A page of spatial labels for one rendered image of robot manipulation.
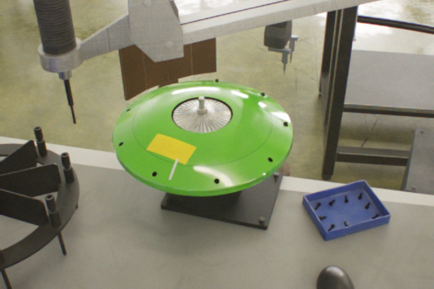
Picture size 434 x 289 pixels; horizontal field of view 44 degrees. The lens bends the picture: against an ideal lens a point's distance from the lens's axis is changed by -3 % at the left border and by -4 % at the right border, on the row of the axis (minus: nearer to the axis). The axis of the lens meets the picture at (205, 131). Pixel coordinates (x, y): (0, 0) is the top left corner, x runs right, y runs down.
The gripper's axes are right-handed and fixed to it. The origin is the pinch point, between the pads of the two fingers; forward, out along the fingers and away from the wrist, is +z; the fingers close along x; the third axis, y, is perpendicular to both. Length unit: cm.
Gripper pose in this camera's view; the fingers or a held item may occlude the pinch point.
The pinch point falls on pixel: (287, 68)
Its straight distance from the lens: 122.6
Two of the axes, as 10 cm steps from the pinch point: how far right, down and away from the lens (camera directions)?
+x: -3.8, 5.7, -7.3
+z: 0.3, 7.9, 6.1
